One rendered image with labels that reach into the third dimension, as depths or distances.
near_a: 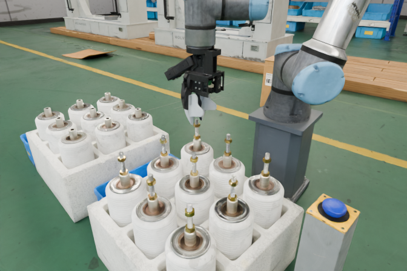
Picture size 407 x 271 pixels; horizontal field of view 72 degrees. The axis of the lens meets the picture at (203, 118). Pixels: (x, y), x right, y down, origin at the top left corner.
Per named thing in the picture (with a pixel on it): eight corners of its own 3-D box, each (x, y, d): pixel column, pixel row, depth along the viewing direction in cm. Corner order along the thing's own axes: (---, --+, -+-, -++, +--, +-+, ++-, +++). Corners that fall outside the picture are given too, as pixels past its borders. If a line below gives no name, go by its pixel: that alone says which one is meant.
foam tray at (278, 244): (198, 191, 103) (198, 149, 95) (295, 257, 77) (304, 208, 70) (97, 255, 78) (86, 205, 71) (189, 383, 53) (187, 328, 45)
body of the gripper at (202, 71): (206, 100, 68) (206, 51, 63) (180, 93, 73) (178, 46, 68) (224, 92, 74) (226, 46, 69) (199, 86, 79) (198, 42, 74)
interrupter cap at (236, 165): (221, 177, 70) (221, 175, 70) (208, 162, 76) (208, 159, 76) (246, 169, 73) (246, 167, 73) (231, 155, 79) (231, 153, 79)
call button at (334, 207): (326, 202, 53) (328, 193, 52) (348, 213, 50) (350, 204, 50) (317, 213, 51) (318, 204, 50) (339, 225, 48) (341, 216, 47)
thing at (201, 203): (181, 257, 69) (178, 201, 62) (174, 228, 78) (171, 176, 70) (218, 248, 72) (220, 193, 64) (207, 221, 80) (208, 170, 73)
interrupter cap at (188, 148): (199, 140, 87) (199, 138, 87) (215, 150, 82) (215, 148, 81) (179, 147, 83) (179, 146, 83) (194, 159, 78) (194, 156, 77)
